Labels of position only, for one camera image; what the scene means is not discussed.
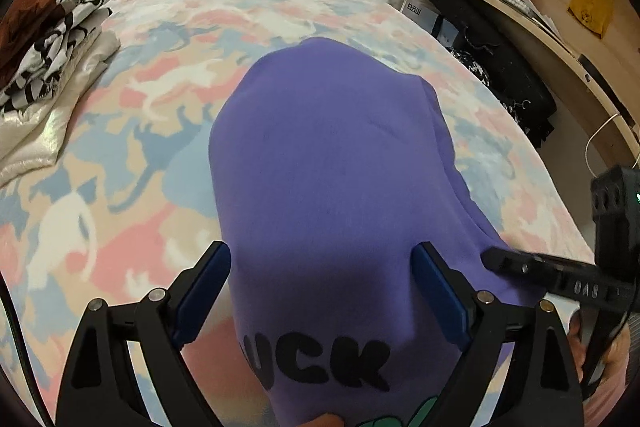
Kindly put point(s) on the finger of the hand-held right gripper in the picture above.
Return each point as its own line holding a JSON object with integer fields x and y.
{"x": 520, "y": 266}

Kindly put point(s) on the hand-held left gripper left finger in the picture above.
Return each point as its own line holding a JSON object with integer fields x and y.
{"x": 200, "y": 302}

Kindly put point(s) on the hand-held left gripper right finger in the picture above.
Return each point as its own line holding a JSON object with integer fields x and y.
{"x": 440, "y": 302}

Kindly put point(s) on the purple zip hoodie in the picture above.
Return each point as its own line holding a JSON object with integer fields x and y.
{"x": 325, "y": 182}

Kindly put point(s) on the person's right forearm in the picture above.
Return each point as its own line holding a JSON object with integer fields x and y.
{"x": 617, "y": 402}

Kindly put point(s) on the person's right hand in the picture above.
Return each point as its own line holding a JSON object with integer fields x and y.
{"x": 616, "y": 354}

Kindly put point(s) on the black bar on shelf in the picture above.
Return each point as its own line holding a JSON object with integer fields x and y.
{"x": 602, "y": 84}

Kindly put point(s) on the pastel animal print blanket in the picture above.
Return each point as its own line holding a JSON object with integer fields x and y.
{"x": 150, "y": 107}

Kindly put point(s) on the black and white speckled clothing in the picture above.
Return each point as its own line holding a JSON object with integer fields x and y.
{"x": 475, "y": 67}

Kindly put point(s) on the black bag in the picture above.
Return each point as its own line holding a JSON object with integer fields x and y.
{"x": 505, "y": 57}

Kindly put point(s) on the cream folded garment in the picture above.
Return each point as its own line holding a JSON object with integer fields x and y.
{"x": 50, "y": 132}

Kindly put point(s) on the yellow cloth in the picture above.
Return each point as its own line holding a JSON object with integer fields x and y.
{"x": 592, "y": 7}

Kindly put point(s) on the blue box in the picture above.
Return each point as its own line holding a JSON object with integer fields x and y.
{"x": 450, "y": 32}

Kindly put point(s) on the white printed box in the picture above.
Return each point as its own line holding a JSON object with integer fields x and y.
{"x": 416, "y": 11}

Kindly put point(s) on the black and white patterned garment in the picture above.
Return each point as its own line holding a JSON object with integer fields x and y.
{"x": 65, "y": 32}

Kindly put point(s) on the brown folded garment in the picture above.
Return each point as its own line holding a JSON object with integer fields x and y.
{"x": 30, "y": 17}

